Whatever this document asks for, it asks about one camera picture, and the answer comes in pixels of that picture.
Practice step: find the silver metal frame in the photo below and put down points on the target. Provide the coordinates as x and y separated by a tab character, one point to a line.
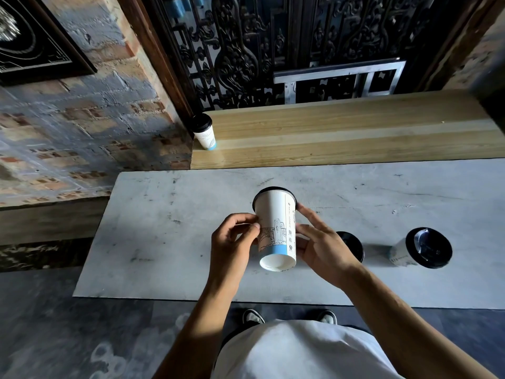
339	72

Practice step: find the white paper cup black lid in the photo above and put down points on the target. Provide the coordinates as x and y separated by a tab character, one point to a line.
426	248
205	132
353	244
276	228

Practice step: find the person's right forearm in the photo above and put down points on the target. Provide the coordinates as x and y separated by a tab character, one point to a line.
402	327

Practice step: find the black and white shoe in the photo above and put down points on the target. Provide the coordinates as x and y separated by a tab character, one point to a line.
252	316
327	316

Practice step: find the brown wooden door post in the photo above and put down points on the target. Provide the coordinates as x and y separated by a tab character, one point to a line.
157	55
453	39

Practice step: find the black carved wooden screen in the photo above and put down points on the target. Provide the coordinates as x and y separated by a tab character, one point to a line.
244	47

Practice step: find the person's right thumb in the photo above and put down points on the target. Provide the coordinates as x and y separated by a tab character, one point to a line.
307	231

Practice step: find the person's left thumb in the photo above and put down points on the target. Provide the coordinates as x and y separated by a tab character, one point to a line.
246	234

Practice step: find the person's left forearm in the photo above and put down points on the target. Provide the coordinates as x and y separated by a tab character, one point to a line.
197	331

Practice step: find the light wooden bench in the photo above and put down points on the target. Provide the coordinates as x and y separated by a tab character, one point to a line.
347	130

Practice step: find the person's left hand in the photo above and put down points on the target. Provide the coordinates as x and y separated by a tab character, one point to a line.
227	256

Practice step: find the white shirt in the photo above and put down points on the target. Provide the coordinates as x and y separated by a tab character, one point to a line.
300	351

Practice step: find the weathered wooden beam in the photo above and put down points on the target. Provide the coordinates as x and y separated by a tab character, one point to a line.
51	221

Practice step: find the black framed picture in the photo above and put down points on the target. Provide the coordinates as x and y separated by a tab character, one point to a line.
31	39

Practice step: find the person's right hand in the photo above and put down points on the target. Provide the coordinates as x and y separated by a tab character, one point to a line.
329	252

